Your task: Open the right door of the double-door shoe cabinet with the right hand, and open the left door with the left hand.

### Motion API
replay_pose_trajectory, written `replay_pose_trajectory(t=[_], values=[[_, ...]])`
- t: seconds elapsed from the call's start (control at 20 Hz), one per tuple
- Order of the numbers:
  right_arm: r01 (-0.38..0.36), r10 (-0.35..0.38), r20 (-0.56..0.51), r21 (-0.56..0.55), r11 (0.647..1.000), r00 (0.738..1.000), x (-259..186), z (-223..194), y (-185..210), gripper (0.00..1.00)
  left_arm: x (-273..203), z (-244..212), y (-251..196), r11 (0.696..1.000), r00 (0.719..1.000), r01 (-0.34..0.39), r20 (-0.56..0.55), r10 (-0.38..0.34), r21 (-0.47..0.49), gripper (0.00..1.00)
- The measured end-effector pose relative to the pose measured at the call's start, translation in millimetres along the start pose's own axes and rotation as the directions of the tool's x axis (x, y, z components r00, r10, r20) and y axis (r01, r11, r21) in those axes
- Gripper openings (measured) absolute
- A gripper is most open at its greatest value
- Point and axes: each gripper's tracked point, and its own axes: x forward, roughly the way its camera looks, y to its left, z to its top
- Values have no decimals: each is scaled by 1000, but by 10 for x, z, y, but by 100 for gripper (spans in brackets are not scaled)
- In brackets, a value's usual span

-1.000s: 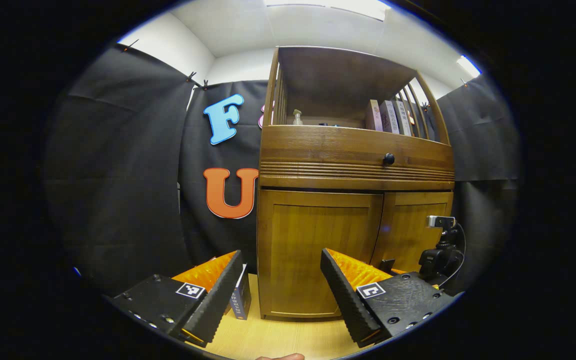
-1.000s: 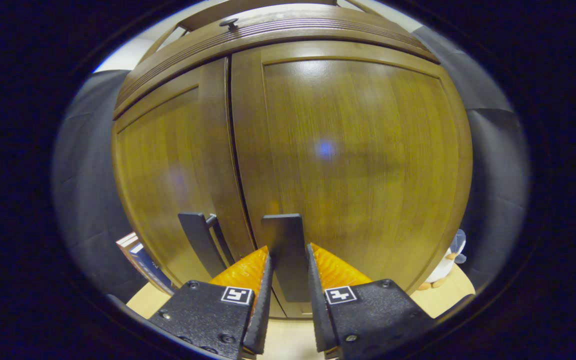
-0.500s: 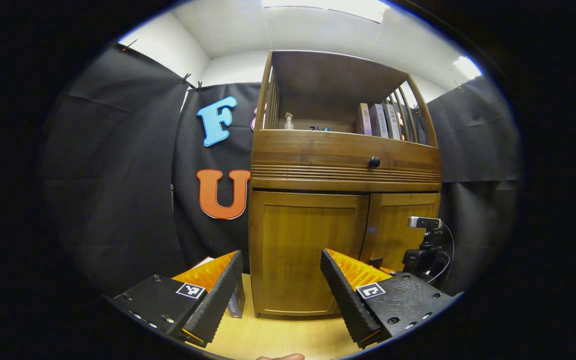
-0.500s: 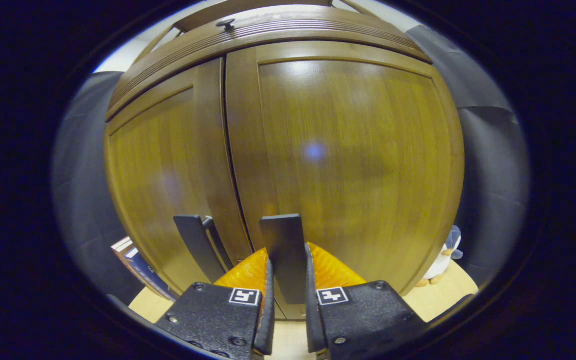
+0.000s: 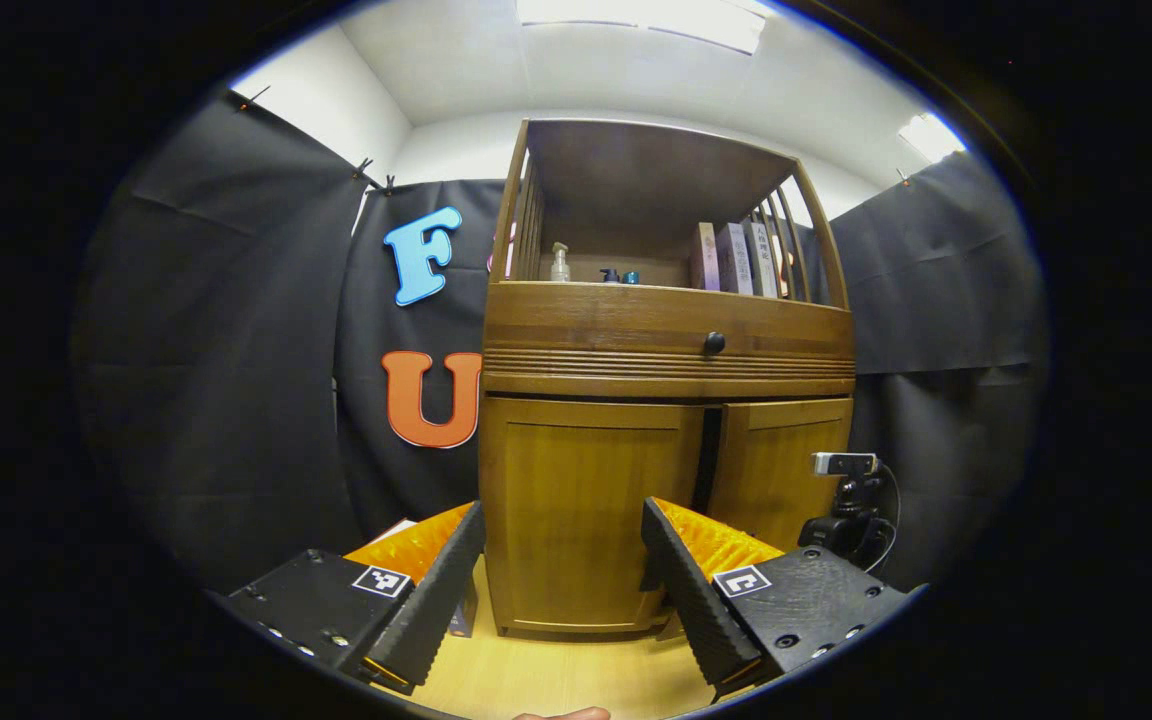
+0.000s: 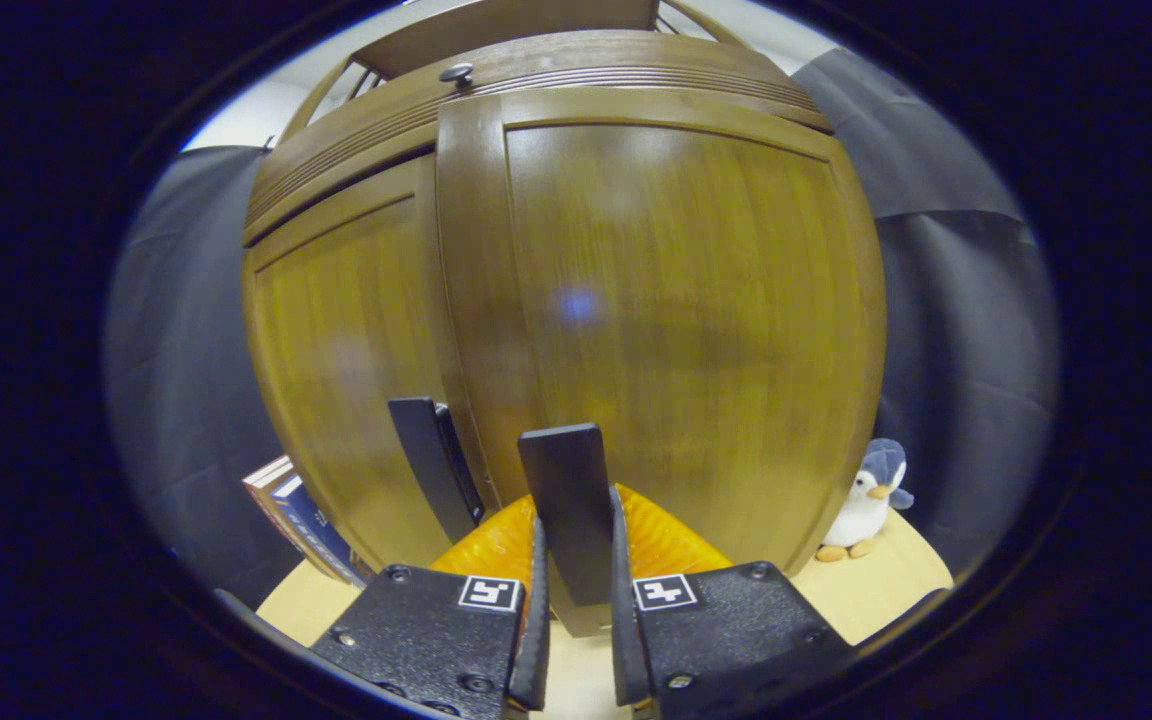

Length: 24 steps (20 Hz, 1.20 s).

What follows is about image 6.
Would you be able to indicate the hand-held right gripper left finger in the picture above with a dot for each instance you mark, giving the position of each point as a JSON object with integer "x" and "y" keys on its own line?
{"x": 534, "y": 640}

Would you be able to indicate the wooden double-door shoe cabinet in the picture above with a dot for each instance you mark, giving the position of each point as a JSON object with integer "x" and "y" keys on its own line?
{"x": 516, "y": 25}

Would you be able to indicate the penguin plush toy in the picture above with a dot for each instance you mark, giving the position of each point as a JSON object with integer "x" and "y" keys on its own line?
{"x": 861, "y": 505}

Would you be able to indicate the wooden shoe cabinet door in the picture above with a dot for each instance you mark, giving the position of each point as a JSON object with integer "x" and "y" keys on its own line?
{"x": 676, "y": 300}
{"x": 346, "y": 330}

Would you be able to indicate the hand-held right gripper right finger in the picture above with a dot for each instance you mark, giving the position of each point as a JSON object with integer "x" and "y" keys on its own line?
{"x": 624, "y": 640}

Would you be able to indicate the black drawer knob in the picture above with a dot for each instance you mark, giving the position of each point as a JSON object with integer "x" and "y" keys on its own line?
{"x": 456, "y": 72}

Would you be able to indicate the dark blue book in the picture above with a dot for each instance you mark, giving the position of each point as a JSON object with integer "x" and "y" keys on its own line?
{"x": 311, "y": 520}

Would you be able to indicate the red and white book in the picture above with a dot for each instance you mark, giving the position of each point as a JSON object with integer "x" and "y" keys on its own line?
{"x": 271, "y": 480}

